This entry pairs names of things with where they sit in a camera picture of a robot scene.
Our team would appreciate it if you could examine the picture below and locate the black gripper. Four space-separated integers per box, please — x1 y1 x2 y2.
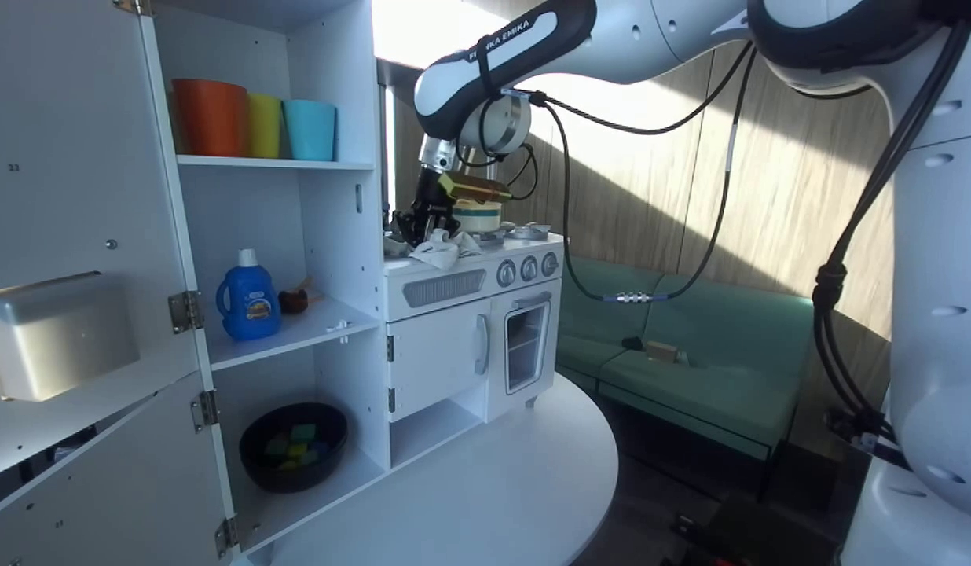
392 131 478 245

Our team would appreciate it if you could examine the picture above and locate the white towel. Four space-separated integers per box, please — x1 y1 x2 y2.
383 224 556 273

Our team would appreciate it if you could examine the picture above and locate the white toy kitchen cabinet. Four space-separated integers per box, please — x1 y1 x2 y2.
136 0 570 558

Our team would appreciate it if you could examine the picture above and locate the tall white cabinet door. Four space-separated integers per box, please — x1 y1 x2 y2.
0 0 209 488

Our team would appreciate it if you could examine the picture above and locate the short white cabinet door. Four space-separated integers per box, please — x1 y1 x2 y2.
0 370 240 566

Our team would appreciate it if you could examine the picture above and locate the teal plastic cup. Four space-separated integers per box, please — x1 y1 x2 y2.
279 98 343 162

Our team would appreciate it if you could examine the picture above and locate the small dark brown object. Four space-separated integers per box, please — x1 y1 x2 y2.
276 286 315 317

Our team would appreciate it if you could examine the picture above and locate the white oven door with window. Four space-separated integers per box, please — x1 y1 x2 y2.
498 288 561 403

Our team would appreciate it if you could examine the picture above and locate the green cup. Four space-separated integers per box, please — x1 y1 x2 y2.
240 92 289 159

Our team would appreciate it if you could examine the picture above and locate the blue detergent bottle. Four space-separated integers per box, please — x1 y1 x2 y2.
213 245 287 347

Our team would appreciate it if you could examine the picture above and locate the orange plastic cup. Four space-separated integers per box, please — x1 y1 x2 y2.
170 74 252 159

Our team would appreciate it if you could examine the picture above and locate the silver door hinge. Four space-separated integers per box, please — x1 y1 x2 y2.
188 387 224 434
209 513 240 558
166 288 204 336

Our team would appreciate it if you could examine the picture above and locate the black bowl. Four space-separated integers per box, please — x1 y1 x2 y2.
235 400 355 496

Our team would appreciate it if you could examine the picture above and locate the round white table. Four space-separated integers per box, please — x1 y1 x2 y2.
229 370 622 566

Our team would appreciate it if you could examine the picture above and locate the green sofa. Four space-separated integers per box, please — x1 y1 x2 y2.
552 259 822 464

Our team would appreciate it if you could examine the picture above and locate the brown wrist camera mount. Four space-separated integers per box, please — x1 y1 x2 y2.
440 170 512 207

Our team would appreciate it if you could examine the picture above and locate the white cupboard door with handle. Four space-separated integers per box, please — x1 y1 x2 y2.
383 301 495 425

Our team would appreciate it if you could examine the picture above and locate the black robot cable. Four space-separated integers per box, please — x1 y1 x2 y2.
522 40 761 308

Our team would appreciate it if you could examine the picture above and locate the black cable bundle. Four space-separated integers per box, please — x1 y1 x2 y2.
809 16 971 467

